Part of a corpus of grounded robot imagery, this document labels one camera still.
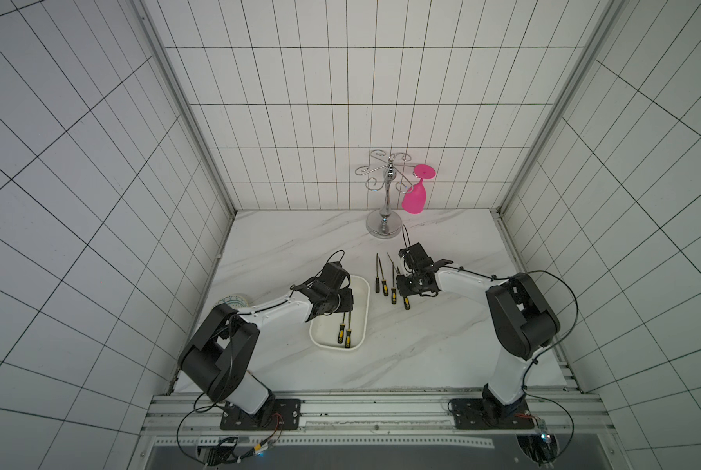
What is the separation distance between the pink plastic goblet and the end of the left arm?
0.37 metres

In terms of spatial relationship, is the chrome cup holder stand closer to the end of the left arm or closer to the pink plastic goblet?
the pink plastic goblet

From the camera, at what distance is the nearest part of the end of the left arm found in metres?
0.66

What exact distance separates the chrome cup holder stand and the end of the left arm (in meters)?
0.31

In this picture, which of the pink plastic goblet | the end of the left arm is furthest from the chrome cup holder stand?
the end of the left arm

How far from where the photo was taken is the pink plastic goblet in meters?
0.95

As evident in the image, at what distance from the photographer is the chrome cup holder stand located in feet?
3.03

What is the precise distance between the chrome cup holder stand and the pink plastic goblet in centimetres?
5
